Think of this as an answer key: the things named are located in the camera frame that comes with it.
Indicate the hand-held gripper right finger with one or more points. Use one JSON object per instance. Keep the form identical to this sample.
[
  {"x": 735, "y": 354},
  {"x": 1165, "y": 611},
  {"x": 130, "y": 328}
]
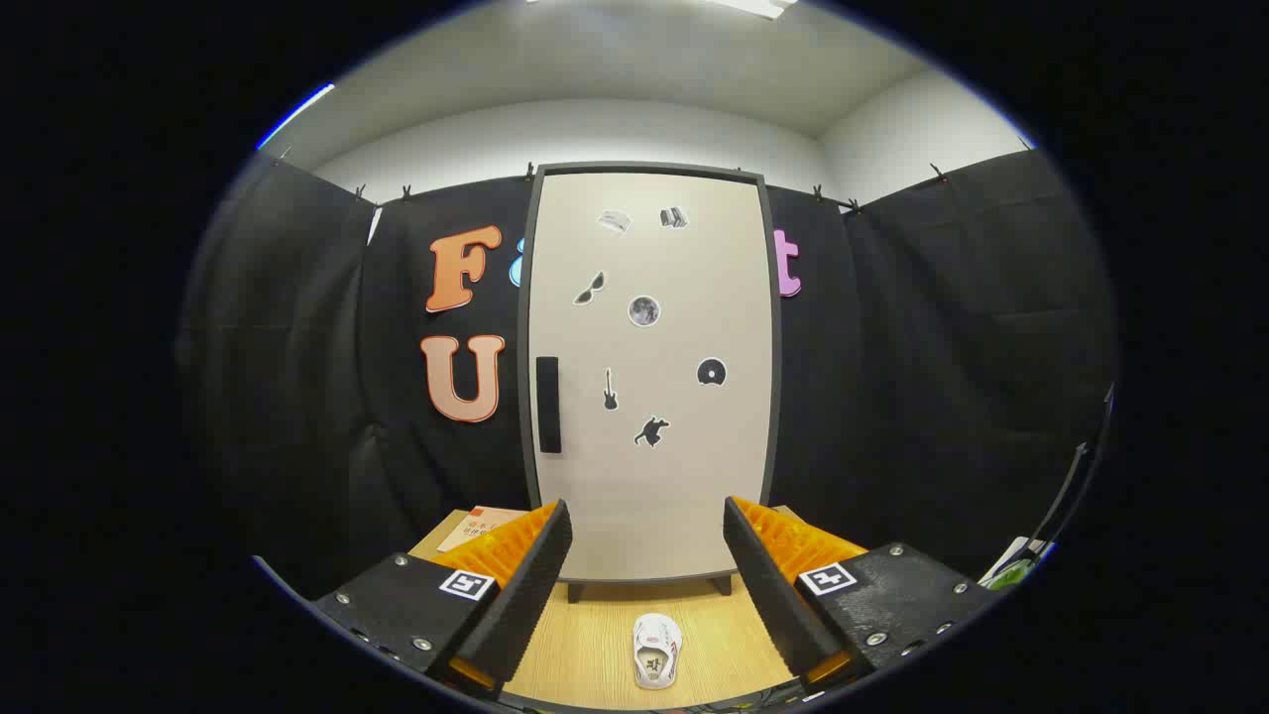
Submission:
[{"x": 773, "y": 595}]

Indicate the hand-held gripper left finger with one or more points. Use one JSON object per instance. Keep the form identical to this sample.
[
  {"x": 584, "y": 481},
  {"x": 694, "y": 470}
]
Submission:
[{"x": 525, "y": 595}]

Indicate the dark grey shoe cabinet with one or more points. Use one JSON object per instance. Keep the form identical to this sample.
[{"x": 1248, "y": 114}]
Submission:
[{"x": 575, "y": 593}]

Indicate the white canvas shoe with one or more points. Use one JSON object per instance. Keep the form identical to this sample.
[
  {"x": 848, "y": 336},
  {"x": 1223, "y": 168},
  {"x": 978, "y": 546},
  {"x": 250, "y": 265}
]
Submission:
[{"x": 657, "y": 645}]

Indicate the beige shoe cabinet door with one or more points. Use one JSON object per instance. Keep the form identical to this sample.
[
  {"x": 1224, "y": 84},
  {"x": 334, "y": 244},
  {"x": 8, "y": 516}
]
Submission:
[{"x": 684, "y": 496}]

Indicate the stack of books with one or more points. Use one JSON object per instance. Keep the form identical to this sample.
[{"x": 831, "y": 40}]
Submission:
[{"x": 476, "y": 526}]

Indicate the white side table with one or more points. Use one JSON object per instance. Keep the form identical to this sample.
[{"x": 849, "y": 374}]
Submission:
[{"x": 1013, "y": 550}]

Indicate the black monitor with stand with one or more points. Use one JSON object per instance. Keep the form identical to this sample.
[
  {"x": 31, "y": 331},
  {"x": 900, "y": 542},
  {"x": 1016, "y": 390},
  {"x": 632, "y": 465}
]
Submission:
[{"x": 1074, "y": 481}]

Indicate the black backdrop cloth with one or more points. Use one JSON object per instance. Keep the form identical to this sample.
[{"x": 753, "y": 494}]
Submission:
[{"x": 297, "y": 347}]

